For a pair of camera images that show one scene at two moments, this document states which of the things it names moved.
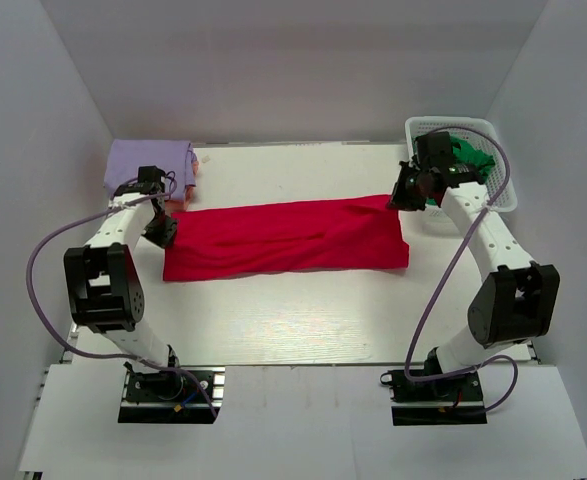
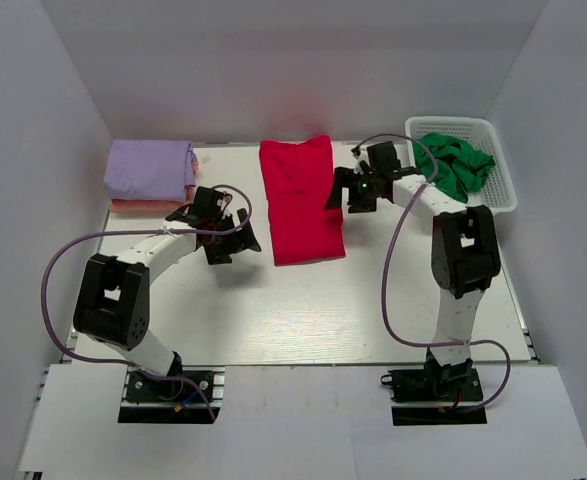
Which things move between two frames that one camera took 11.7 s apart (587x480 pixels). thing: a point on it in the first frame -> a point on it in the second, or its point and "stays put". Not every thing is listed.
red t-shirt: x=269 y=239 -> x=298 y=178
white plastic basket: x=499 y=188 stays put
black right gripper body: x=408 y=192 -> x=362 y=192
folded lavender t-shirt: x=176 y=159 stays put
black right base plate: x=455 y=400 stays put
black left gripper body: x=161 y=229 -> x=223 y=245
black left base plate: x=171 y=395 stays put
